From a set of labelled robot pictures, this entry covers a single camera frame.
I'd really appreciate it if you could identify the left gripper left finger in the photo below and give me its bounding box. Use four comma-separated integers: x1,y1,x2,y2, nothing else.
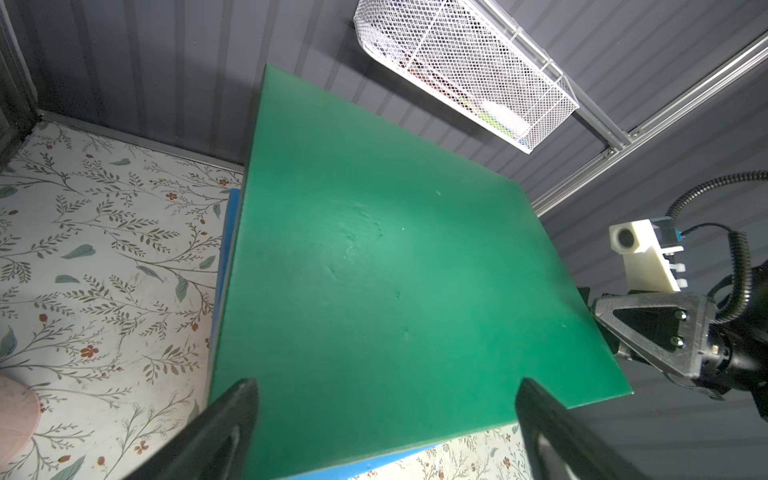
127,378,259,479

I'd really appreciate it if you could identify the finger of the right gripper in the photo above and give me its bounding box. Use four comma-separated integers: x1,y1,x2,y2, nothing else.
591,293,718,384

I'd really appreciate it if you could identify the blue shoebox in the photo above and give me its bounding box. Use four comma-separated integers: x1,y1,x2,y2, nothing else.
208,189,429,480

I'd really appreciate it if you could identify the green shoebox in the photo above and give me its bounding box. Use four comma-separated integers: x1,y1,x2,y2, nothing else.
210,66,631,479

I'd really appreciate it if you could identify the white wire mesh basket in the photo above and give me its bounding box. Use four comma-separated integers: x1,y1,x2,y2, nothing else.
353,1,579,154

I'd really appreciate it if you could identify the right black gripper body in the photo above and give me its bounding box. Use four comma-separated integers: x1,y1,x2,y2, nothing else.
695,263,767,420

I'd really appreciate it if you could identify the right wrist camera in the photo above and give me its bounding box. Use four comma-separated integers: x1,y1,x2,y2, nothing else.
608,217,688,293

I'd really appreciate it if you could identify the floral table mat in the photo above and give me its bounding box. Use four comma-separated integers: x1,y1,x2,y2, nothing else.
0,119,535,480

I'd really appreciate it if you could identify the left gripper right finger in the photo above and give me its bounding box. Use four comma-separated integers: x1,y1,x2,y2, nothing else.
515,378,647,479

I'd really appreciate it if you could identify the pink pen cup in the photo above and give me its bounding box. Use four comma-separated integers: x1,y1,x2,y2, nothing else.
1,375,41,467

